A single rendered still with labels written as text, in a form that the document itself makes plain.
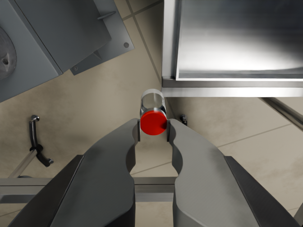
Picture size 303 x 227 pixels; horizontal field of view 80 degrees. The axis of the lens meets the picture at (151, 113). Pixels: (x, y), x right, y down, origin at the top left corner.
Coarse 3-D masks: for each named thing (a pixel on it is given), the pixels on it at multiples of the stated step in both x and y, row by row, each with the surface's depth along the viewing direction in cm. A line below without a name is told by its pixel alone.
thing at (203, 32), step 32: (192, 0) 31; (224, 0) 31; (256, 0) 31; (288, 0) 31; (192, 32) 33; (224, 32) 33; (256, 32) 33; (288, 32) 33; (192, 64) 36; (224, 64) 36; (256, 64) 36; (288, 64) 36
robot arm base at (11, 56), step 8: (0, 32) 39; (0, 40) 39; (8, 40) 41; (0, 48) 39; (8, 48) 41; (0, 56) 39; (8, 56) 41; (16, 56) 43; (0, 64) 41; (8, 64) 42; (0, 72) 41; (8, 72) 43
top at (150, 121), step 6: (144, 114) 13; (150, 114) 13; (156, 114) 13; (162, 114) 13; (144, 120) 13; (150, 120) 13; (156, 120) 13; (162, 120) 13; (144, 126) 13; (150, 126) 13; (156, 126) 13; (162, 126) 13; (144, 132) 14; (150, 132) 14; (156, 132) 14; (162, 132) 14
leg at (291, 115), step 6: (264, 102) 90; (270, 102) 86; (276, 102) 83; (282, 102) 81; (276, 108) 81; (282, 108) 78; (288, 108) 77; (282, 114) 78; (288, 114) 75; (294, 114) 72; (300, 114) 71; (288, 120) 75; (294, 120) 71; (300, 120) 69; (300, 126) 68
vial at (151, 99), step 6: (150, 90) 16; (156, 90) 16; (144, 96) 16; (150, 96) 15; (156, 96) 15; (162, 96) 16; (144, 102) 15; (150, 102) 14; (156, 102) 14; (162, 102) 15; (144, 108) 14; (150, 108) 13; (156, 108) 13; (162, 108) 14
